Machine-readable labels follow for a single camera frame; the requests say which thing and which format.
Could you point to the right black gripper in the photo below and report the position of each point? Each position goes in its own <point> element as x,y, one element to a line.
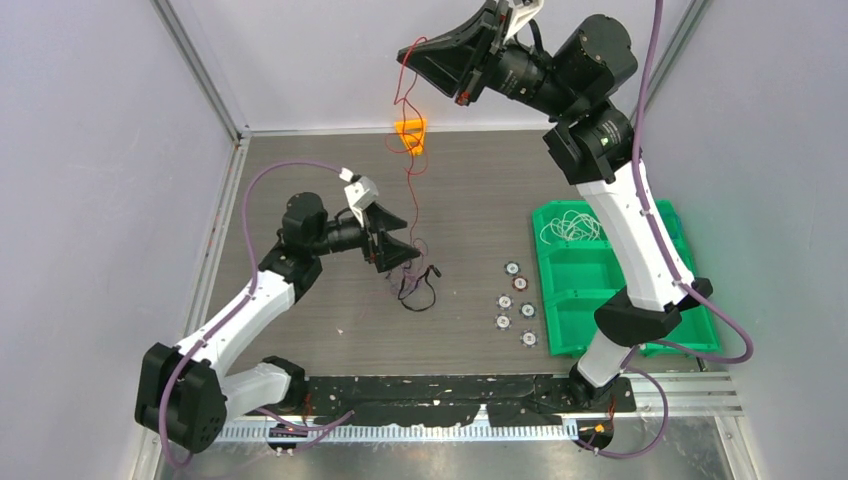
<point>444,59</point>

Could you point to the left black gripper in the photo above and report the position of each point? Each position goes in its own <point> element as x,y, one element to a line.
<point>388,252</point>

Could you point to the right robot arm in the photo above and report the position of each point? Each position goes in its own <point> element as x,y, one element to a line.
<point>594,145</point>

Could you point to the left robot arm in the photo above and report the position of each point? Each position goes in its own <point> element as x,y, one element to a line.
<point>187,392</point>

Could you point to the orange triangular plastic stand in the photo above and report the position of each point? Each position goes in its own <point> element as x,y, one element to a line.
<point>411,133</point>

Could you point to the blue poker chip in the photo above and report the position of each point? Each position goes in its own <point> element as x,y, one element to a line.
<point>505,302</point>
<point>503,322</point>
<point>512,268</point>
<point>528,310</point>
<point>529,338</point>

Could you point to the brown poker chip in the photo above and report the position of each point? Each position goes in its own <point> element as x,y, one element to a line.
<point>519,283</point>

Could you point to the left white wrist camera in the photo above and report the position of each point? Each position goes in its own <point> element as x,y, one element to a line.
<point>360,192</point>

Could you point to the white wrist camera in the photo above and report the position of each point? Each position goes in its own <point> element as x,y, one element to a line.
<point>521,13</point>
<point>360,192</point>

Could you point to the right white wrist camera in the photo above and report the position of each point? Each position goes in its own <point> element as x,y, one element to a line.
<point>521,13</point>

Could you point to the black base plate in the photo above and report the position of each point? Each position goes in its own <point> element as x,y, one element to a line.
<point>450,400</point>

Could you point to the aluminium rail frame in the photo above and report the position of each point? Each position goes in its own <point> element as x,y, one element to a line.
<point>672,395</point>

